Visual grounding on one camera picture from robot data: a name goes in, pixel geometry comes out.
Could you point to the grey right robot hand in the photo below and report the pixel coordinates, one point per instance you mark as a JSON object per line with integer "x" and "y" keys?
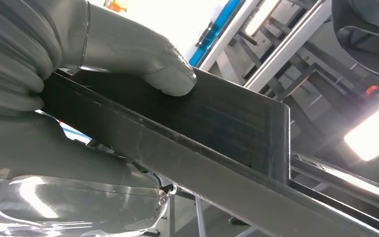
{"x": 62, "y": 196}

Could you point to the stainless steel workbench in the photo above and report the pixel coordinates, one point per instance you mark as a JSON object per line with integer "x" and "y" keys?
{"x": 198, "y": 216}

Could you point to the blue metal bar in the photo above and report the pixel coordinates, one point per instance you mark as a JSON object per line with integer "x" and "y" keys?
{"x": 215, "y": 32}

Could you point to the black glossy robot head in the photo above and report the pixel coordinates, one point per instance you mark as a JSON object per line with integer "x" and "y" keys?
{"x": 366, "y": 49}

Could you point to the white aluminium frame beam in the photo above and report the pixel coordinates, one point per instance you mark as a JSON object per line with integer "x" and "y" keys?
{"x": 274, "y": 49}

